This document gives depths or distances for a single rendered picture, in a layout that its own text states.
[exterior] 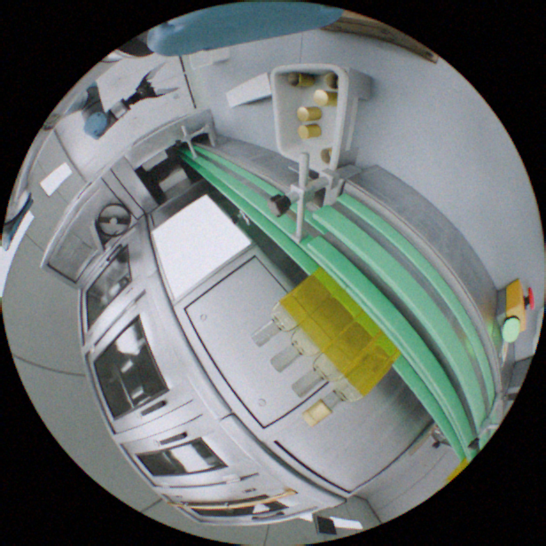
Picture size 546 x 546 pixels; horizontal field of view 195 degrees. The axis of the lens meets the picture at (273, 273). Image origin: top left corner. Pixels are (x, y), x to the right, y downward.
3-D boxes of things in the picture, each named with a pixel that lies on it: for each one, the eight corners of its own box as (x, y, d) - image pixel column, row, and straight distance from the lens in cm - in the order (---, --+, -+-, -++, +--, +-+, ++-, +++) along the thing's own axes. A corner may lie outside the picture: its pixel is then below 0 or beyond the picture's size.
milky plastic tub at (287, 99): (300, 145, 51) (276, 153, 46) (299, 68, 48) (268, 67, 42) (353, 169, 42) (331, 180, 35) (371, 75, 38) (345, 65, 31)
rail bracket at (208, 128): (226, 143, 89) (183, 163, 84) (217, 111, 86) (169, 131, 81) (230, 144, 85) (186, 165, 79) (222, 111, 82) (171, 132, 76)
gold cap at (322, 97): (327, 89, 41) (312, 89, 38) (342, 92, 39) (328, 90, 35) (326, 105, 41) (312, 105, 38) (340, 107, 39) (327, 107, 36)
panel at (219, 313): (209, 196, 85) (153, 236, 88) (207, 191, 84) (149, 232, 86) (361, 360, 49) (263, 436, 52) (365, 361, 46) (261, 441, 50)
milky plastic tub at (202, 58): (207, 38, 97) (187, 42, 94) (234, 26, 77) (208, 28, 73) (211, 66, 95) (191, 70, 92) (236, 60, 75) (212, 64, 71)
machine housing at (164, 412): (215, 194, 200) (124, 264, 223) (195, 146, 176) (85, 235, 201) (386, 375, 128) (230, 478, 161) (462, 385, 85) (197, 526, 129)
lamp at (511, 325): (502, 319, 41) (499, 332, 39) (518, 311, 40) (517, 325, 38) (505, 334, 44) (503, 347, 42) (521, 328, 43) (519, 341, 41)
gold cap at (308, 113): (309, 105, 44) (295, 106, 41) (322, 106, 42) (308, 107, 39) (309, 119, 45) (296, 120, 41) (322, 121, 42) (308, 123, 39)
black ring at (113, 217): (137, 217, 110) (113, 239, 117) (115, 191, 103) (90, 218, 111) (138, 221, 105) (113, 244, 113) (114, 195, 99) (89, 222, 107)
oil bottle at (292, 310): (339, 257, 39) (268, 315, 33) (345, 243, 35) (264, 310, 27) (355, 273, 39) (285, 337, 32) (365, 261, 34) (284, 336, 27)
